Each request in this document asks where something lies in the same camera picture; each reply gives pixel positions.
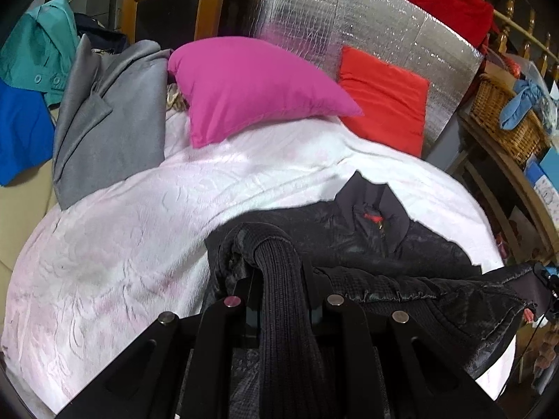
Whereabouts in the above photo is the wooden railing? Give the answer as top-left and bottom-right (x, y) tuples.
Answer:
(432, 0), (559, 81)

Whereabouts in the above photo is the silver insulation sheet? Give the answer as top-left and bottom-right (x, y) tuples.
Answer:
(251, 0), (485, 158)

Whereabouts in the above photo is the white textured blanket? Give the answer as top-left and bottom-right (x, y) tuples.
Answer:
(0, 109), (518, 415)

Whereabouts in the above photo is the dark navy garment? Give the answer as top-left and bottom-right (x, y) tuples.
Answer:
(74, 13), (128, 55)

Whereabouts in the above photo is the wooden cabinet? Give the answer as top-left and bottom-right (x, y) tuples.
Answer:
(116, 0), (258, 51)

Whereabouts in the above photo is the red pillow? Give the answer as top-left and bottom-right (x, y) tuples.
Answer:
(337, 46), (430, 158)

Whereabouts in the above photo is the wicker basket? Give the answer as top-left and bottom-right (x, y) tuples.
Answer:
(469, 74), (551, 169)

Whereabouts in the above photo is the blue garment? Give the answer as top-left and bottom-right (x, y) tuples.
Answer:
(0, 78), (57, 186)

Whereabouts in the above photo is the grey coat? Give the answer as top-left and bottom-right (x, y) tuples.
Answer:
(51, 34), (173, 210)

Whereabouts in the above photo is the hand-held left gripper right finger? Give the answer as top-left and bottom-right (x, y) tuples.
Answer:
(301, 259), (507, 419)

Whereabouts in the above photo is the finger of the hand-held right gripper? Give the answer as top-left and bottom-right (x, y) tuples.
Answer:
(532, 262), (559, 302)

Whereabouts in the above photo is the light blue box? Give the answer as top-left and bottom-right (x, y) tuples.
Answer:
(524, 146), (559, 221)

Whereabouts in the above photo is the teal jacket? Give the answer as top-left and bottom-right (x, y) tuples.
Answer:
(0, 0), (81, 105)

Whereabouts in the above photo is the wooden shelf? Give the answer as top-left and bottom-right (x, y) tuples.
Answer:
(450, 109), (559, 263)

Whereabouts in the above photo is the light blue cloth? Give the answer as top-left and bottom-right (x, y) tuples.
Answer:
(499, 79), (546, 131)

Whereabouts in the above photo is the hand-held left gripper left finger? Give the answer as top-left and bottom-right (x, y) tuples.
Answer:
(55, 271), (265, 419)

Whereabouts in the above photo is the pink pillow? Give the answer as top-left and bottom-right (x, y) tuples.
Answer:
(167, 37), (364, 149)

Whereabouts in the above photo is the black checked bomber jacket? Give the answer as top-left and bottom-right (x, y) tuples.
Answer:
(203, 171), (540, 419)

